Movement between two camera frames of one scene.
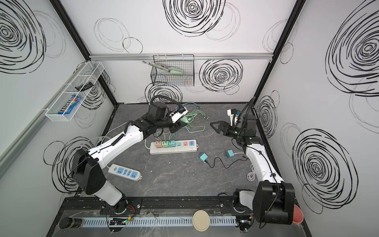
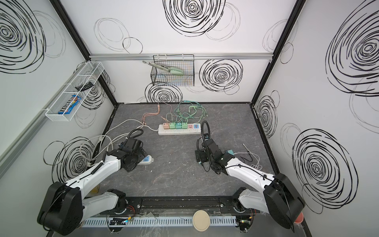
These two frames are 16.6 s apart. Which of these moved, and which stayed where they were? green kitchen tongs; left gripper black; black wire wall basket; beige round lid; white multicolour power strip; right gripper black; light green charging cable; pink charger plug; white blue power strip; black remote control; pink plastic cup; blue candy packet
Moved: white multicolour power strip; pink charger plug; light green charging cable; right gripper black; left gripper black; white blue power strip
Stayed: beige round lid; blue candy packet; pink plastic cup; black remote control; black wire wall basket; green kitchen tongs
